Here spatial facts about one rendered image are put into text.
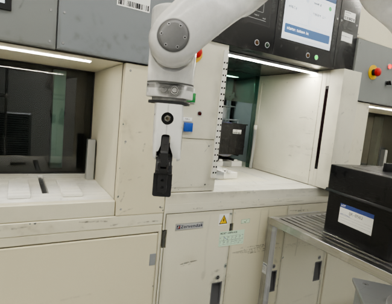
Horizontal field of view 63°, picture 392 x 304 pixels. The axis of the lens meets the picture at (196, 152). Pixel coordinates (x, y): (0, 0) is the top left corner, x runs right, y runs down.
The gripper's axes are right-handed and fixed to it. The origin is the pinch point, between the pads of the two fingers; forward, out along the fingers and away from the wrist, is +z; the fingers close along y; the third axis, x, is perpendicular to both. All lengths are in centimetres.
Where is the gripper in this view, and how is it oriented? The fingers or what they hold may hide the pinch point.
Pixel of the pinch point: (162, 184)
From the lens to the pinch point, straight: 60.6
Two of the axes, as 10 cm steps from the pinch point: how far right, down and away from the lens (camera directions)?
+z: -0.9, 9.9, 1.1
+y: -0.7, -1.2, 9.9
